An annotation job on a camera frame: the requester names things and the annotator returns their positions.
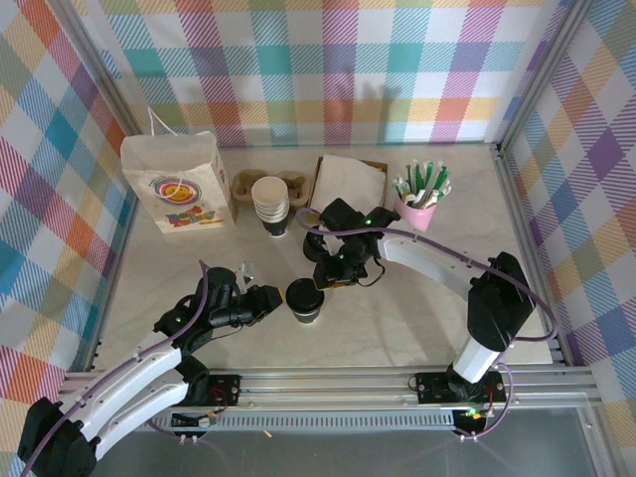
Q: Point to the white printed paper bag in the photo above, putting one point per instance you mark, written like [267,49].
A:
[174,164]

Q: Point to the aluminium corner post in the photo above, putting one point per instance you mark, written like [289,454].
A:
[543,69]
[105,69]

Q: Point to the grey metal panel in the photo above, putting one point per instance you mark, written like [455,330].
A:
[323,457]

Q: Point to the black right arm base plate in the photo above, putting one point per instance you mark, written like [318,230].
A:
[432,387]

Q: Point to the small right circuit board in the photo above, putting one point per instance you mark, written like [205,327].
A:
[469,420]

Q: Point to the green white wrapped straw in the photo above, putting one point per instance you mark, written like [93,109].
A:
[439,175]
[429,176]
[400,188]
[411,176]
[446,180]
[420,178]

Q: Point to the pink straw holder cup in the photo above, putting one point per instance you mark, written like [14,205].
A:
[422,216]

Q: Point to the small left circuit board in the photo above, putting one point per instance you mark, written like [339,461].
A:
[204,421]

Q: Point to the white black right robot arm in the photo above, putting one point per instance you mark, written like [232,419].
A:
[422,258]

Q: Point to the aluminium side rail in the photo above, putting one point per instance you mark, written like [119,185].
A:
[517,199]
[115,298]

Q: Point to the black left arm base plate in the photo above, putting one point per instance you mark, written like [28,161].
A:
[226,390]

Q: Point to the brown cardboard napkin box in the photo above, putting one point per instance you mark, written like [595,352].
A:
[377,165]

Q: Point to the small circuit board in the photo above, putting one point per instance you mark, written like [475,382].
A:
[204,421]
[469,420]

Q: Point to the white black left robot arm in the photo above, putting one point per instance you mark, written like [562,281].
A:
[129,387]

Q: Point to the aluminium mounting rail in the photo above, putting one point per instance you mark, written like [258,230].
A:
[323,392]

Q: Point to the black plastic cup lid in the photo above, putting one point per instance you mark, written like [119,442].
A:
[303,295]

